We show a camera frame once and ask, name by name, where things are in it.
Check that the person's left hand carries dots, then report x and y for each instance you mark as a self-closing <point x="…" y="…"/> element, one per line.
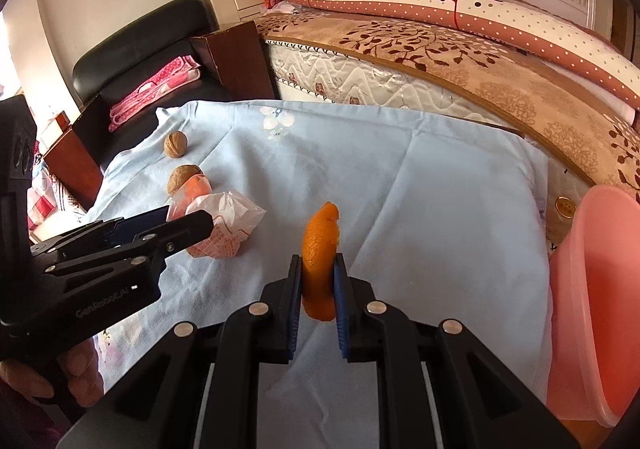
<point x="84" y="371"/>

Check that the red checked cloth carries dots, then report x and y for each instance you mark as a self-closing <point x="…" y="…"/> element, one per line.
<point x="55" y="199"/>

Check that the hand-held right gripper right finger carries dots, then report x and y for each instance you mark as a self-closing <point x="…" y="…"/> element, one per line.
<point x="340" y="301"/>

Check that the brown walnut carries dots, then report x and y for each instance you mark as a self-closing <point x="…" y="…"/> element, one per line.
<point x="176" y="145"/>
<point x="182" y="179"/>

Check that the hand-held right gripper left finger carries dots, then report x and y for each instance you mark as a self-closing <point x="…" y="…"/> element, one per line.
<point x="295" y="314"/>

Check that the pink polka dot quilt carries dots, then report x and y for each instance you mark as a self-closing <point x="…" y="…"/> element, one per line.
<point x="450" y="4"/>

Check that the black leather chair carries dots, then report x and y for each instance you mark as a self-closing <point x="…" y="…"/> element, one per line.
<point x="130" y="49"/>

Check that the brown leaf print blanket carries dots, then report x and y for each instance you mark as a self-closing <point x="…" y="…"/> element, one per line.
<point x="500" y="79"/>

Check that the white quilted mattress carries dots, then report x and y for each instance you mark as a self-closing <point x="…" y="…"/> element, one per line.
<point x="350" y="79"/>

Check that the dark wooden cabinet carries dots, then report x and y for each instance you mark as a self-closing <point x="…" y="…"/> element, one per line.
<point x="75" y="164"/>

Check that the orange peel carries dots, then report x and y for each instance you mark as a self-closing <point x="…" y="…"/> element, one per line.
<point x="320" y="254"/>

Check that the pink folded towel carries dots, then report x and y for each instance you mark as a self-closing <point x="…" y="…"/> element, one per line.
<point x="155" y="89"/>

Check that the white and red wrapper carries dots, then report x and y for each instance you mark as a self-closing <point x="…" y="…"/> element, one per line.
<point x="225" y="229"/>

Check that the orange plastic wrapper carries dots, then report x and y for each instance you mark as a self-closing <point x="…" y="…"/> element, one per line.
<point x="196" y="190"/>

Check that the pink plastic bucket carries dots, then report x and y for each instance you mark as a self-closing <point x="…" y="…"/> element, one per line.
<point x="600" y="304"/>

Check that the dark wooden nightstand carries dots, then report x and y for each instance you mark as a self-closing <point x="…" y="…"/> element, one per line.
<point x="235" y="59"/>

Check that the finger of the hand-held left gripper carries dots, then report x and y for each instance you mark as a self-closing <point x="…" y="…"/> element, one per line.
<point x="142" y="221"/>
<point x="185" y="231"/>

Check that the light blue floral cloth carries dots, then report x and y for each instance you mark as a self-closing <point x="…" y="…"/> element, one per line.
<point x="425" y="229"/>

